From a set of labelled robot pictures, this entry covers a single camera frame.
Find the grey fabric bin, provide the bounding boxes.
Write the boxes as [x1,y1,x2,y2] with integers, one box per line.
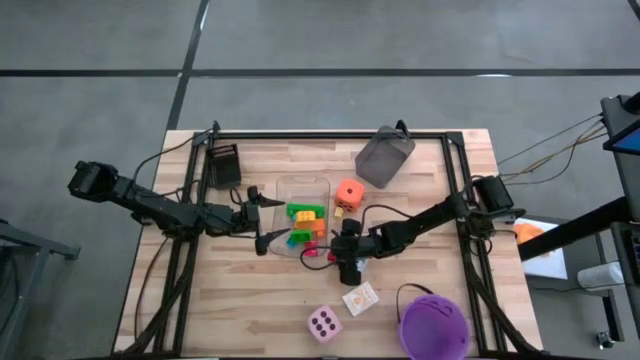
[354,124,417,190]

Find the black mesh basket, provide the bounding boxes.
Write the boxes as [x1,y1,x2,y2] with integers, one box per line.
[205,143,243,190]

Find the grey metal cart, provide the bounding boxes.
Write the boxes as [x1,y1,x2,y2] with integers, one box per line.
[0,218,81,360]

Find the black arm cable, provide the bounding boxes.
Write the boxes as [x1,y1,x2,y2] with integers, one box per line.
[130,128,209,184]
[299,202,419,272]

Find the purple bucket with black handle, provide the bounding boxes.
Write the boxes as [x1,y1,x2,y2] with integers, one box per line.
[395,282,472,360]

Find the bundle of thin wires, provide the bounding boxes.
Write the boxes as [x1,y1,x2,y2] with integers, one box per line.
[496,113,607,187]

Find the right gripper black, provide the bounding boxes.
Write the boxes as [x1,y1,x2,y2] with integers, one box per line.
[330,218,384,287]

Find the clear plastic container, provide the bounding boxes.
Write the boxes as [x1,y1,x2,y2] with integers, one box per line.
[268,174,333,259]

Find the long green toy brick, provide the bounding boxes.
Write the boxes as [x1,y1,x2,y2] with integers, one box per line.
[285,201,327,219]

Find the orange angled toy brick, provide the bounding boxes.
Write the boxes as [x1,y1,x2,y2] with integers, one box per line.
[294,218,327,239]

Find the orange object on floor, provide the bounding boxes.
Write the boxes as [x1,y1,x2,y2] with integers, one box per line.
[513,222,550,246]

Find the white paper sheet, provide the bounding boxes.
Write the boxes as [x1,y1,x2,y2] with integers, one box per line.
[513,217,569,281]

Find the orange foam die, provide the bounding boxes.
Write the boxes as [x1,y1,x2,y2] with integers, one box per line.
[334,179,366,212]

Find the orange playing card box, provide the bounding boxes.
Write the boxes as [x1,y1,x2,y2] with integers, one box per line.
[341,280,380,318]

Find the black aluminium table frame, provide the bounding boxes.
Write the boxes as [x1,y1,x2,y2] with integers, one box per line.
[114,119,544,359]

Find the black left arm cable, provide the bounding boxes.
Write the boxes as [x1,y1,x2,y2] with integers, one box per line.
[130,128,209,184]

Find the pink foam die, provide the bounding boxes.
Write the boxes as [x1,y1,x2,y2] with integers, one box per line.
[306,304,344,344]

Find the blue screen tablet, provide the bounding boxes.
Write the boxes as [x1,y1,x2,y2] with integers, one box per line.
[602,118,640,156]

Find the black equipment stand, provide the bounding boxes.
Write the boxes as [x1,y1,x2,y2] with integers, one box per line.
[599,91,640,221]

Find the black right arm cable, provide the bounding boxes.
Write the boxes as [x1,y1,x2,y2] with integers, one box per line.
[299,202,419,272]

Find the white paper towel roll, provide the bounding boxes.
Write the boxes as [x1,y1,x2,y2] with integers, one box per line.
[576,261,626,291]

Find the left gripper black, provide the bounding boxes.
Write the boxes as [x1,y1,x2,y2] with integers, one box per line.
[219,185,292,256]

